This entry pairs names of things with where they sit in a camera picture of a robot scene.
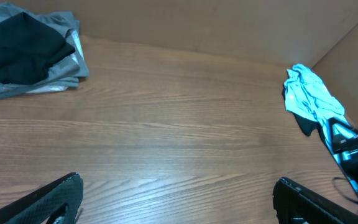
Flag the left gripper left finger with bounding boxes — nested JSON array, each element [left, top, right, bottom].
[[0, 172, 84, 224]]

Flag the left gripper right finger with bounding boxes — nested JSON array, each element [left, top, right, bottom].
[[272, 177, 358, 224]]

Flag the folded grey shorts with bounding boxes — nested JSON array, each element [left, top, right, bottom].
[[0, 2, 80, 99]]

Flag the white cloth under shorts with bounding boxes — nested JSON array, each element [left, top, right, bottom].
[[27, 29, 89, 93]]

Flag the black t-shirt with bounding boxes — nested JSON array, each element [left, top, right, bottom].
[[0, 12, 75, 85]]

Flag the black garment under blue shirt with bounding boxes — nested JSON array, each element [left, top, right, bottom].
[[282, 87, 324, 139]]

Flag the light blue shirt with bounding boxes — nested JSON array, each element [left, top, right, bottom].
[[283, 63, 358, 222]]

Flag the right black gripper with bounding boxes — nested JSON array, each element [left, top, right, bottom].
[[328, 118, 358, 183]]

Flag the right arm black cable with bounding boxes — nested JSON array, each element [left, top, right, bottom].
[[332, 176, 358, 215]]

